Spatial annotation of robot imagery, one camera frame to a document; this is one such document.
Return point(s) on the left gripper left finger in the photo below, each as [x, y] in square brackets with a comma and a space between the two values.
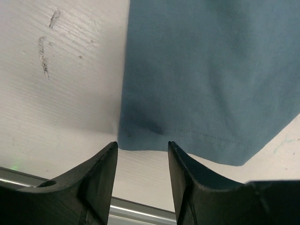
[80, 196]

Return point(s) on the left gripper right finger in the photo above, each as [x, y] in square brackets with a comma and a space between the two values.
[204, 197]

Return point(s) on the blue t shirt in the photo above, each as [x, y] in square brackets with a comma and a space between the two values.
[221, 78]

